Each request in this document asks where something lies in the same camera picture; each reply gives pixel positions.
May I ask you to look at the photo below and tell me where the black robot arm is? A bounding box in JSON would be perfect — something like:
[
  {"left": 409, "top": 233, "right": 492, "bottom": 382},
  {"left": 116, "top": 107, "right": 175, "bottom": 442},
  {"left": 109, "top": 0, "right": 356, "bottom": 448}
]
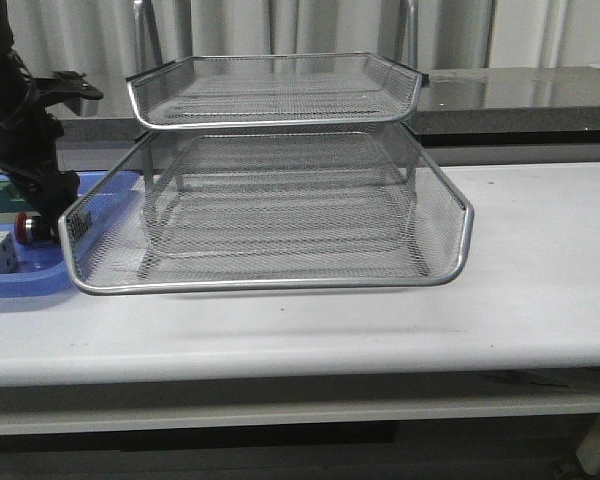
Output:
[{"left": 0, "top": 1, "right": 103, "bottom": 225}]

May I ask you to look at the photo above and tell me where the white table leg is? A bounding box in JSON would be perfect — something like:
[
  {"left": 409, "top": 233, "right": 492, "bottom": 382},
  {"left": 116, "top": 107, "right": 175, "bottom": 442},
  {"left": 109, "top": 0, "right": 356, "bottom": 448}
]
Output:
[{"left": 576, "top": 415, "right": 600, "bottom": 475}]

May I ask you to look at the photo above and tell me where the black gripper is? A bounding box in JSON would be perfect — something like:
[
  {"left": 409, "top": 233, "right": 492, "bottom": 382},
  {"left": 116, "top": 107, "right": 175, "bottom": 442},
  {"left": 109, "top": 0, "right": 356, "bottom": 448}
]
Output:
[{"left": 0, "top": 71, "right": 103, "bottom": 220}]

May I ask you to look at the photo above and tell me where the red emergency stop button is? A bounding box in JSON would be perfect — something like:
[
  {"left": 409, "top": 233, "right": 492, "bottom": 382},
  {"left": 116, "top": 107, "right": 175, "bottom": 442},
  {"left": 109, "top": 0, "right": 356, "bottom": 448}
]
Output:
[{"left": 13, "top": 210, "right": 94, "bottom": 244}]

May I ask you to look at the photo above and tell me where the grey metal rack frame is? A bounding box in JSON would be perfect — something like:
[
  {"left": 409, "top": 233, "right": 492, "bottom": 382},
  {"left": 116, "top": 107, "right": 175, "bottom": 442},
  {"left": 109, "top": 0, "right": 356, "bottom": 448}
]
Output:
[{"left": 133, "top": 0, "right": 431, "bottom": 279}]

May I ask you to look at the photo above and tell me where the grey stone back counter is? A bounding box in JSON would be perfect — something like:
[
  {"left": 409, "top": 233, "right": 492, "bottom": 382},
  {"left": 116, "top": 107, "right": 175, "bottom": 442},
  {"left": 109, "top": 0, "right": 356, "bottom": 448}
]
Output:
[{"left": 53, "top": 66, "right": 600, "bottom": 170}]

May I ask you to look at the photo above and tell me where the green terminal block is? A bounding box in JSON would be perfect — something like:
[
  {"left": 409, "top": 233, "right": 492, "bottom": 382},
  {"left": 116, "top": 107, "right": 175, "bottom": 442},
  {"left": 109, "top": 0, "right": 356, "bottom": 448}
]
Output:
[{"left": 0, "top": 180, "right": 32, "bottom": 214}]

